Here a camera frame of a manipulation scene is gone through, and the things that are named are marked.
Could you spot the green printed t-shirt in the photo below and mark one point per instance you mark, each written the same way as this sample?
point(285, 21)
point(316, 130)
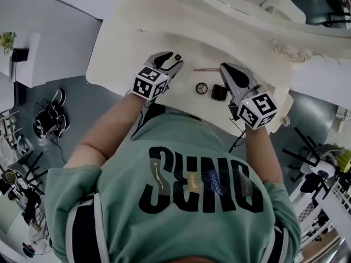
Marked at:
point(164, 229)

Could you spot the small glass bottle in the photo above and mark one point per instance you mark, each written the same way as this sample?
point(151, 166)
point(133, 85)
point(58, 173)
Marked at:
point(285, 120)

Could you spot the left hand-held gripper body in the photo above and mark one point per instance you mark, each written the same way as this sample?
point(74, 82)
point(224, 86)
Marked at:
point(149, 83)

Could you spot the yellow green panel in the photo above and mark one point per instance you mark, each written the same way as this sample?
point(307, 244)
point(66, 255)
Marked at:
point(345, 162)

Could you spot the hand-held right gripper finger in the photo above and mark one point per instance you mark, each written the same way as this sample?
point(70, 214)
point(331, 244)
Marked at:
point(229, 92)
point(238, 77)

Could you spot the white shelf unit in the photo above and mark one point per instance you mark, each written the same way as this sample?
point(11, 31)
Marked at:
point(33, 64)

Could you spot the grey black-legged chair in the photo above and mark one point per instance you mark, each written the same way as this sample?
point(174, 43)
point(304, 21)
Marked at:
point(330, 149)

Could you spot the white round robot head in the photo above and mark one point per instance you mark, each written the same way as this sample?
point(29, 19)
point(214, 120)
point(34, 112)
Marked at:
point(323, 171)

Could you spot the person's left forearm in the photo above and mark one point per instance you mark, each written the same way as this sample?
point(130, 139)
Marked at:
point(109, 136)

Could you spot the white ornate dressing table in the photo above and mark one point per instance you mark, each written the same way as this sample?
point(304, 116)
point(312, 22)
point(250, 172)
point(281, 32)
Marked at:
point(123, 64)

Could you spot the black headset on floor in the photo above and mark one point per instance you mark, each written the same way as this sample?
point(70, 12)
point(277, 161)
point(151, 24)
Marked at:
point(49, 119)

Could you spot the person's right forearm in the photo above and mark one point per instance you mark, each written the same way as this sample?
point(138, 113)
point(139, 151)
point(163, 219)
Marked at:
point(260, 157)

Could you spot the green potted plant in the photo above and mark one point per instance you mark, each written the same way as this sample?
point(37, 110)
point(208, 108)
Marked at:
point(8, 40)

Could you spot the small round black compact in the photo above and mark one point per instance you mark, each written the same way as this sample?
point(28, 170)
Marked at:
point(201, 88)

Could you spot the square black compact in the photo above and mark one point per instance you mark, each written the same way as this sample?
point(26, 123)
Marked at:
point(219, 92)

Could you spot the black box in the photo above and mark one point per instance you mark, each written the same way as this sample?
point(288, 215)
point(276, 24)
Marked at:
point(20, 55)

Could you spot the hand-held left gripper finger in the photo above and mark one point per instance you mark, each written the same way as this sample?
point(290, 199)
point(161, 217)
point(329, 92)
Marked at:
point(160, 59)
point(176, 67)

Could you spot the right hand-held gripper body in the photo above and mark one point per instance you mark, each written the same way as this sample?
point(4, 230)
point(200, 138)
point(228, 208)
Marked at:
point(257, 109)

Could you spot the pink makeup pencil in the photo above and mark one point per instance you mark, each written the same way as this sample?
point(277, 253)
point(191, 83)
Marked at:
point(205, 70)

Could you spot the oval white framed mirror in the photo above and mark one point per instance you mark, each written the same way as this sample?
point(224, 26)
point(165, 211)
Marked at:
point(274, 7)

